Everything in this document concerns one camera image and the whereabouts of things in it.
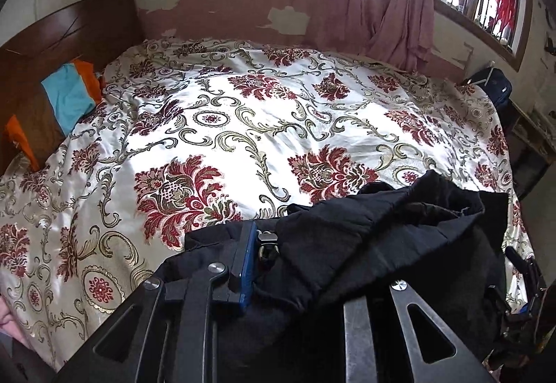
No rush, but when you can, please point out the large black jacket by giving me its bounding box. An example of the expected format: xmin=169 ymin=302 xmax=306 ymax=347
xmin=154 ymin=169 xmax=509 ymax=383

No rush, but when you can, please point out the person's left hand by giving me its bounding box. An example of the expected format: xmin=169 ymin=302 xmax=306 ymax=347
xmin=0 ymin=298 xmax=32 ymax=350

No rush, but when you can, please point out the wooden side shelf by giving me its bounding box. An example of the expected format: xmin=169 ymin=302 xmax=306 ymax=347
xmin=504 ymin=101 xmax=555 ymax=201

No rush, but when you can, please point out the floral white red bedspread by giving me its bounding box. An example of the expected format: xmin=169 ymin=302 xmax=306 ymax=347
xmin=1 ymin=39 xmax=533 ymax=369

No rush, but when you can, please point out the blue backpack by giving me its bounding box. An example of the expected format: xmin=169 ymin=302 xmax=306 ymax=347
xmin=463 ymin=67 xmax=513 ymax=111

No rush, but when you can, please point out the orange brown blue pillow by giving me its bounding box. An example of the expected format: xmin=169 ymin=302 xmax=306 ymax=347
xmin=5 ymin=59 xmax=102 ymax=172

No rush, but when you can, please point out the right pink curtain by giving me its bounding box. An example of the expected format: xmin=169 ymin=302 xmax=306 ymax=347
xmin=368 ymin=0 xmax=434 ymax=72

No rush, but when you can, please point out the brown wooden headboard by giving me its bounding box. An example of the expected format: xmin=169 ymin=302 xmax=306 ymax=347
xmin=1 ymin=0 xmax=144 ymax=168

